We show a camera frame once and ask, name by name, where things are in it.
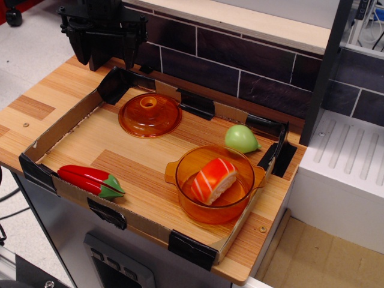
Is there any orange transparent plastic pot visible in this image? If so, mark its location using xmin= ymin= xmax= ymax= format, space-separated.
xmin=164 ymin=145 xmax=266 ymax=224

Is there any orange transparent pot lid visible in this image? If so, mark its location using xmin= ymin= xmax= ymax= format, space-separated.
xmin=118 ymin=93 xmax=182 ymax=138

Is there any salmon sushi toy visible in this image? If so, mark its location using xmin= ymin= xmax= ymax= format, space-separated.
xmin=190 ymin=158 xmax=238 ymax=206

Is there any grey toy oven panel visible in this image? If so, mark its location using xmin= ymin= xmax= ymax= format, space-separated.
xmin=83 ymin=233 xmax=156 ymax=287

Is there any cardboard fence with black tape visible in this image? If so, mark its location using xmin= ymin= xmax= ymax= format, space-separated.
xmin=19 ymin=67 xmax=303 ymax=269

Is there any green pear toy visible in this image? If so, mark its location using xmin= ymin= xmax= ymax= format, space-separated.
xmin=224 ymin=125 xmax=262 ymax=154

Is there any red chili pepper toy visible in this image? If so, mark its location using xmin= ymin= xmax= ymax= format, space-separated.
xmin=58 ymin=165 xmax=125 ymax=200

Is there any white toy sink drainboard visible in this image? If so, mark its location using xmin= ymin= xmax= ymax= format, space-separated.
xmin=288 ymin=110 xmax=383 ymax=253

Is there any black chair wheel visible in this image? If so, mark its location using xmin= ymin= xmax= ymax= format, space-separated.
xmin=5 ymin=7 xmax=23 ymax=27

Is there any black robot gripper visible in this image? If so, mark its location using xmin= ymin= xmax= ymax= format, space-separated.
xmin=57 ymin=1 xmax=148 ymax=69

